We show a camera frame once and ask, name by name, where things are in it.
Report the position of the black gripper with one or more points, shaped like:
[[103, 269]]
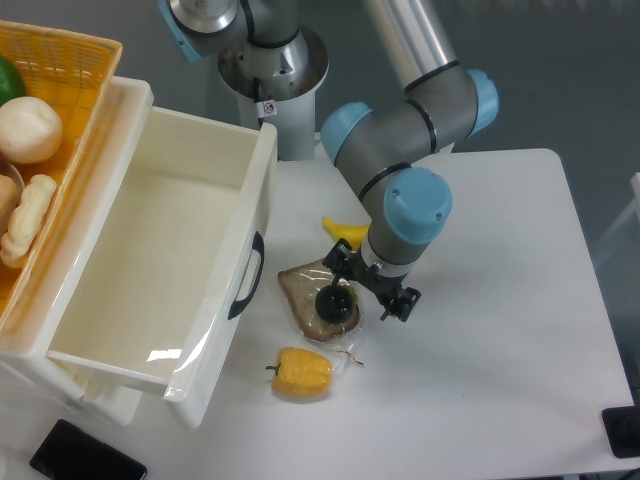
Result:
[[346, 264]]

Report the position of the dark purple mangosteen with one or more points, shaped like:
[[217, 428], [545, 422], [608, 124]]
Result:
[[337, 304]]

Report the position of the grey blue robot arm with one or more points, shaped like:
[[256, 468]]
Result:
[[377, 154]]

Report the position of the yellow banana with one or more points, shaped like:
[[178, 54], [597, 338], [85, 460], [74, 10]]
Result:
[[352, 234]]

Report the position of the bread slice in plastic bag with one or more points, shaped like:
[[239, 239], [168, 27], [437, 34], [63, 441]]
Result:
[[300, 286]]

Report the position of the yellow bell pepper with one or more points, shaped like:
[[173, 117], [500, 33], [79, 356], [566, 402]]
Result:
[[299, 372]]

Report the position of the white open drawer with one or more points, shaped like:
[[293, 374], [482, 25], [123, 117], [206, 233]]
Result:
[[177, 261]]

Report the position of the black device at edge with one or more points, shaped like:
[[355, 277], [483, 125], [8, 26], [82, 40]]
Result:
[[622, 430]]

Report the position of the pale long pastry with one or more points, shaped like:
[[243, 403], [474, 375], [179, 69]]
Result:
[[26, 219]]

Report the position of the black smartphone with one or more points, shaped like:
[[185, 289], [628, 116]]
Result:
[[67, 452]]

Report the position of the white drawer cabinet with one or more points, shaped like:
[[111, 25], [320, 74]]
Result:
[[27, 332]]

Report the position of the orange woven basket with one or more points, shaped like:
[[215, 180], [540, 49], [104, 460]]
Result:
[[71, 72]]

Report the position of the tan bread roll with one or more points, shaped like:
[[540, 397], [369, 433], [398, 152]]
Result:
[[9, 198]]

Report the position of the white round bun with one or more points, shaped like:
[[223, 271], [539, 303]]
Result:
[[31, 131]]

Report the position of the green fruit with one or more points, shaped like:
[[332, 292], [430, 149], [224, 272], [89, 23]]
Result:
[[11, 82]]

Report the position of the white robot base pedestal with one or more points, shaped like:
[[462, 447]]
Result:
[[278, 86]]

